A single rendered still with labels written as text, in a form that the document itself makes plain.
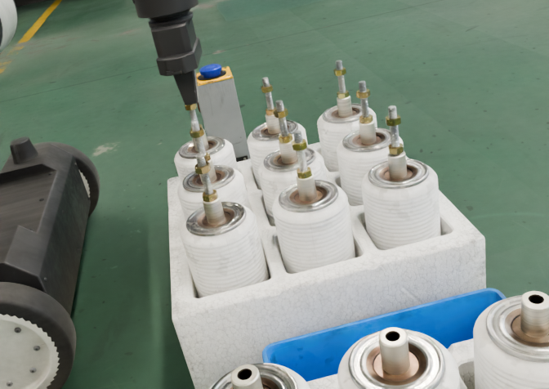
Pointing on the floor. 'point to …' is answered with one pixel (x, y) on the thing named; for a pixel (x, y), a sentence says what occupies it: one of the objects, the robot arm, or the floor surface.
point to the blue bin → (318, 360)
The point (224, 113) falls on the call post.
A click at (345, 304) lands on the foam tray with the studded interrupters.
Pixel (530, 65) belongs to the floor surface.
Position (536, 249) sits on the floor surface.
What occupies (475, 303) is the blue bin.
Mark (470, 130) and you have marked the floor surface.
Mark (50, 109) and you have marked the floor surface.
